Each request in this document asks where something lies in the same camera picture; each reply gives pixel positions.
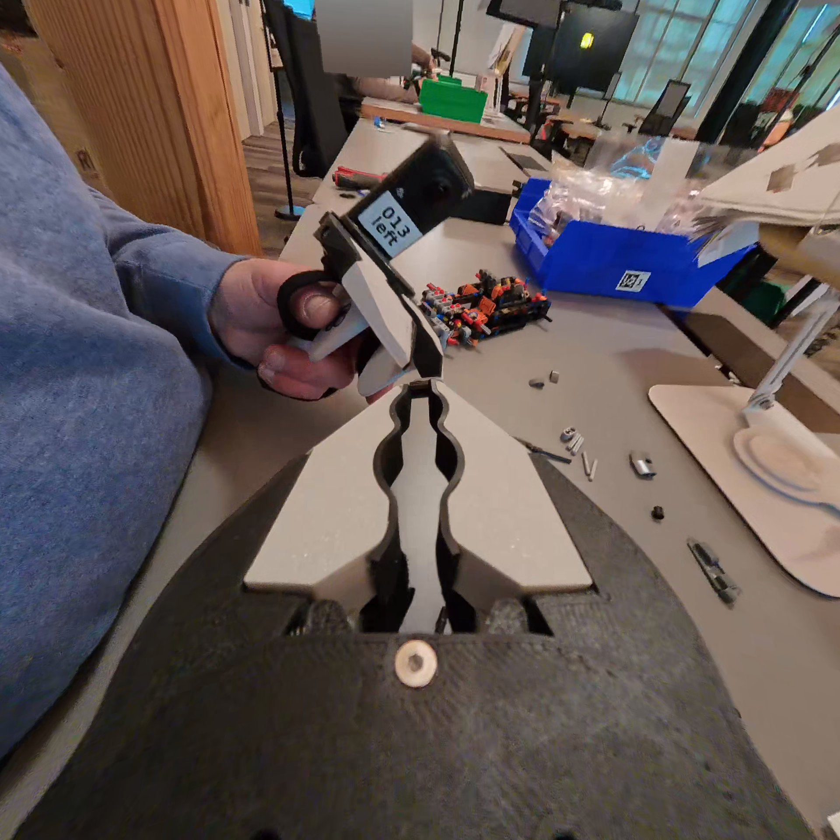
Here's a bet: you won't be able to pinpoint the blue storage bin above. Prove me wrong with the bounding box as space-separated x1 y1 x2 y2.
508 176 759 309

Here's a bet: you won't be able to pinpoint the dark grey panel piece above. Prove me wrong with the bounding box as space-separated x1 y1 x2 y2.
687 538 742 605

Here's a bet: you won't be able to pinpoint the person's left hand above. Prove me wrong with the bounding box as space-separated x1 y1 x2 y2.
209 258 396 403

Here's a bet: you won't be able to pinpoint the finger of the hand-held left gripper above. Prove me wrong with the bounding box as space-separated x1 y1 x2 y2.
387 262 455 382
340 252 417 370

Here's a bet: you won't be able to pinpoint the white paper booklet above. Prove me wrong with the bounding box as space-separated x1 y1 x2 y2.
696 108 840 231

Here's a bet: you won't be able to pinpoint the person's blue sweater torso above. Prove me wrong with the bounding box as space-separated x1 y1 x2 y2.
0 62 214 765

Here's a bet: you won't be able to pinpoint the black monitor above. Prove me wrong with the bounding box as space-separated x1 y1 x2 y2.
548 3 641 96

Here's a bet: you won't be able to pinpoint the tablet on stand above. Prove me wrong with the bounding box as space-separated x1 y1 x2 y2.
640 79 693 139

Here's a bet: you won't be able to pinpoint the green box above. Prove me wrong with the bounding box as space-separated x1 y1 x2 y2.
418 74 490 124

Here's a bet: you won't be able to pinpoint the red and black tool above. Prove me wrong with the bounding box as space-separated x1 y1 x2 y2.
333 165 389 191

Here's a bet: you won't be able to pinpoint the dark cloth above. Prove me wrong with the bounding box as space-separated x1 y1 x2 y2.
266 0 349 178

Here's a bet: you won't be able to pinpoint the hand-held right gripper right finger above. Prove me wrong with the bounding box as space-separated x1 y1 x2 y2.
428 379 595 633

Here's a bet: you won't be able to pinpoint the wooden workbench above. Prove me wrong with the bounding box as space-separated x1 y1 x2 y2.
360 97 532 145

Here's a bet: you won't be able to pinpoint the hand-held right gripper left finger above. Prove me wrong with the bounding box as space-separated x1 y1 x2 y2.
244 385 421 633

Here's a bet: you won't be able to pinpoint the white desk stand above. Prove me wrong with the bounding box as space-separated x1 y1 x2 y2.
648 223 840 599

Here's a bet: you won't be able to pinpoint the black floor stand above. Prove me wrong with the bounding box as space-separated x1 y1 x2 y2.
262 0 308 221

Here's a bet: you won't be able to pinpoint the person's left forearm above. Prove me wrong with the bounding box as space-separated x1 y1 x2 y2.
98 187 250 368

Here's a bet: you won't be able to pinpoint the brown cardboard box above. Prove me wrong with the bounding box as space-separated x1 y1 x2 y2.
0 29 116 198

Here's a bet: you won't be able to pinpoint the clear plastic parts bags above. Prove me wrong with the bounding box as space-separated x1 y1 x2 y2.
528 128 719 238

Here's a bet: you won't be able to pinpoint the black steel column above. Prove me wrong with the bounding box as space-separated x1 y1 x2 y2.
696 0 802 142

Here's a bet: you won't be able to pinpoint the lego car assembly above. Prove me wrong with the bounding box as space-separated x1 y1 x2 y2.
420 268 553 349

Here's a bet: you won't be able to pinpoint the wooden pillar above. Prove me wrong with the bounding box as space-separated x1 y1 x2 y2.
23 0 263 258

